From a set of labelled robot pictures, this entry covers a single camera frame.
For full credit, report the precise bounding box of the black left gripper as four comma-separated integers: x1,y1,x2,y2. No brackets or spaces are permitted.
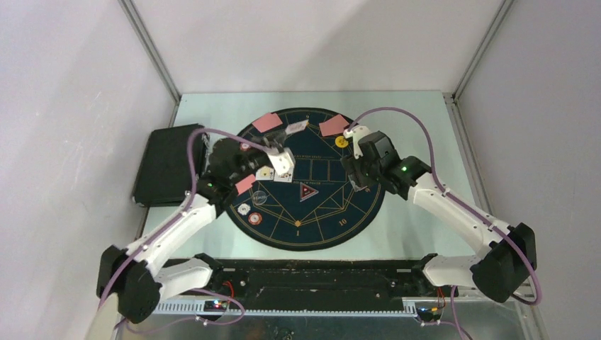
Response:
228,132,286,185

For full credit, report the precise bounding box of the face-up playing card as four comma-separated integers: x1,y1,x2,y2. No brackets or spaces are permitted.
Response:
285,120,308,135
255,166,275,181
273,169,293,183

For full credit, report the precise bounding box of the yellow big blind button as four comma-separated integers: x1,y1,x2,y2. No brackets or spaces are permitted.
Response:
335,135,349,149

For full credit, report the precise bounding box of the white poker chip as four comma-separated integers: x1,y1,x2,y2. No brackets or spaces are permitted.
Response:
237,203,251,216

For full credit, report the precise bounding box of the single red playing card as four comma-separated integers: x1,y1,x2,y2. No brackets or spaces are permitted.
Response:
252,113,283,133

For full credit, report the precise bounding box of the red triangular marker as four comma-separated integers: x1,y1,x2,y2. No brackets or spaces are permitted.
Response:
299,183,319,202

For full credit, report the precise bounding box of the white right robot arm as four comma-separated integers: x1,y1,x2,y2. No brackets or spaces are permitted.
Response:
341,125,537,302

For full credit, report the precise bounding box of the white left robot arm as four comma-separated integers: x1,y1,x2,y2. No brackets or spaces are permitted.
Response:
96,127,295,324

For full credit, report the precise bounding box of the clear round button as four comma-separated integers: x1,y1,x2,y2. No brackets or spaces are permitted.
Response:
251,191,269,206

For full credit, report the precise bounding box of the round dark poker mat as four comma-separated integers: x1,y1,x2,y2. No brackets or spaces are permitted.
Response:
226,108,385,251

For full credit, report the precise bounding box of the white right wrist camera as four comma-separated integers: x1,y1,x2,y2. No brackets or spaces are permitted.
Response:
343,125,371,159

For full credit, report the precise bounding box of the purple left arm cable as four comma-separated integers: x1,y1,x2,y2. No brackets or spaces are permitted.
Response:
96,127,276,335

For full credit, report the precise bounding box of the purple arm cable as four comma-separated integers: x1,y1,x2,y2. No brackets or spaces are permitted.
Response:
344,106,543,340
96,127,276,335

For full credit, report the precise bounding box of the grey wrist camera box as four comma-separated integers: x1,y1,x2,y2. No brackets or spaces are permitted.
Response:
267,147,295,176

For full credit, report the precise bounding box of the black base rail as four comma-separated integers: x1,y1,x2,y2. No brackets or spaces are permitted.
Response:
129,256,510,312

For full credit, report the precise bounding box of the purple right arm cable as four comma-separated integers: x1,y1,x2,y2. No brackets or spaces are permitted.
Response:
344,106,543,340

